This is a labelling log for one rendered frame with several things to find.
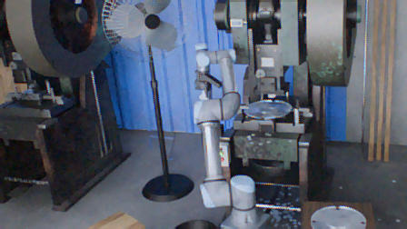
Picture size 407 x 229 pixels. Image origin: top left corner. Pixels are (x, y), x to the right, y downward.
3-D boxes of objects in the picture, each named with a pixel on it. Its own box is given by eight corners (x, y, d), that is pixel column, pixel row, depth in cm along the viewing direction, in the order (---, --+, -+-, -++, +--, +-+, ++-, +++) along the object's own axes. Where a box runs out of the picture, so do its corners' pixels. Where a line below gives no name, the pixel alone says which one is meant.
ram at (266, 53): (279, 93, 299) (277, 44, 288) (254, 92, 303) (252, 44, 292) (285, 84, 314) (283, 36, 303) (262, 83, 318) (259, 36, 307)
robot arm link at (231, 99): (245, 108, 250) (233, 43, 282) (223, 110, 249) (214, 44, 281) (245, 123, 259) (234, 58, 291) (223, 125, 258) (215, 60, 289)
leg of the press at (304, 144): (318, 242, 308) (316, 104, 275) (299, 240, 311) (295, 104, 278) (334, 171, 390) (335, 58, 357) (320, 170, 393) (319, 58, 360)
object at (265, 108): (295, 102, 314) (295, 101, 314) (286, 120, 288) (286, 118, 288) (251, 100, 322) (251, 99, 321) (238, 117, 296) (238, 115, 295)
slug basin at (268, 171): (296, 184, 314) (295, 169, 310) (243, 179, 323) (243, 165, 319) (304, 159, 345) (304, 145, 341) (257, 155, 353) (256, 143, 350)
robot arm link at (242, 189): (258, 207, 247) (256, 183, 242) (230, 211, 245) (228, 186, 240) (254, 194, 258) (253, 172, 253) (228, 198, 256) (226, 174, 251)
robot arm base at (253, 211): (250, 231, 246) (249, 214, 242) (224, 223, 253) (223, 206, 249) (265, 215, 258) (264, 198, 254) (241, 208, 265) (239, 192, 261)
